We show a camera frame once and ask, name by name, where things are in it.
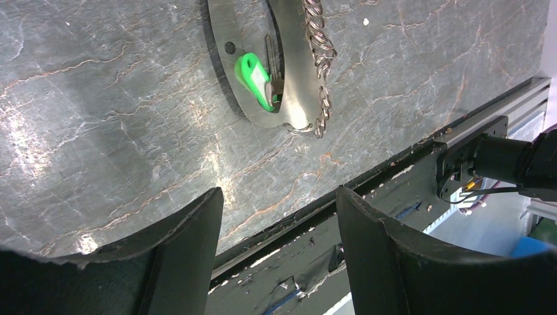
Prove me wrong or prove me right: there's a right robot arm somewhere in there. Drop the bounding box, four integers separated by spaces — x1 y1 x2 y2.
436 129 556 204

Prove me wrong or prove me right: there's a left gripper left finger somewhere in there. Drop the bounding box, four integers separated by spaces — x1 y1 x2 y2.
1 187 224 314

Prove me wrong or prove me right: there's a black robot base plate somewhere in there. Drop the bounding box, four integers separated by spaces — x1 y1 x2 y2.
206 115 512 314

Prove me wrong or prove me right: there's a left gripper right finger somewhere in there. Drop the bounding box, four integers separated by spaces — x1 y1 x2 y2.
336 186 556 314

